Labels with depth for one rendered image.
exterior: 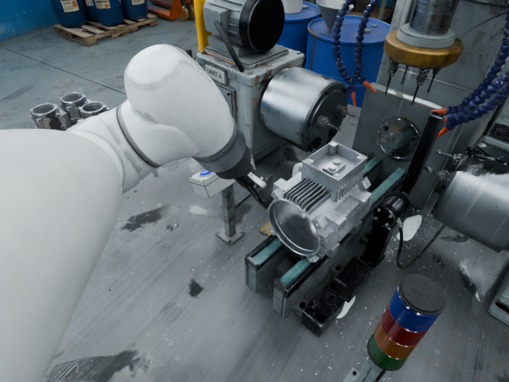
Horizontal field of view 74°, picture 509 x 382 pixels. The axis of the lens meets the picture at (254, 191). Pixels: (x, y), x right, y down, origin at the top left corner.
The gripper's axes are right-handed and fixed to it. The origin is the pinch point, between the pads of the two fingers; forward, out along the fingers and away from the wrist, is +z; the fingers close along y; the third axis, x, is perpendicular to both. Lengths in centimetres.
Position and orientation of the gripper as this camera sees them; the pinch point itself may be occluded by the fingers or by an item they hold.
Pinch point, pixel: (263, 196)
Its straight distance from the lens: 75.3
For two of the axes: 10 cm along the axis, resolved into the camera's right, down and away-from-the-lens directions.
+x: -6.1, 7.9, -1.2
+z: 3.5, 4.0, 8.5
